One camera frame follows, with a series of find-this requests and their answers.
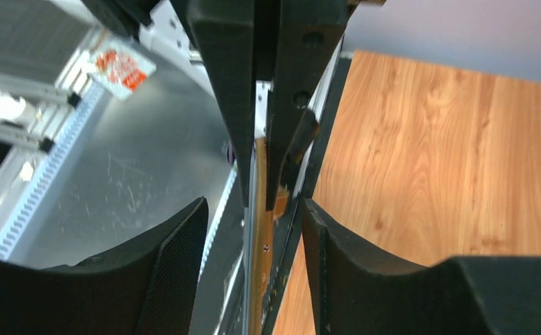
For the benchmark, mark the brown leather card holder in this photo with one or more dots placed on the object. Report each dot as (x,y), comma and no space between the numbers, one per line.
(264,208)

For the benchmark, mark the red white snack packet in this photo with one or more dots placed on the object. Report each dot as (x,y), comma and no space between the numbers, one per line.
(119,68)

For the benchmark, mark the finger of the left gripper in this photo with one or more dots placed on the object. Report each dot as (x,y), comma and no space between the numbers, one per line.
(308,34)
(223,31)

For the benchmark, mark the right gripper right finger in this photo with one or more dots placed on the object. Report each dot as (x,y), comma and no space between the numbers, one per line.
(359,288)

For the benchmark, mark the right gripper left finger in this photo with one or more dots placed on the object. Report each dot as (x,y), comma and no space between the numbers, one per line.
(146,285)

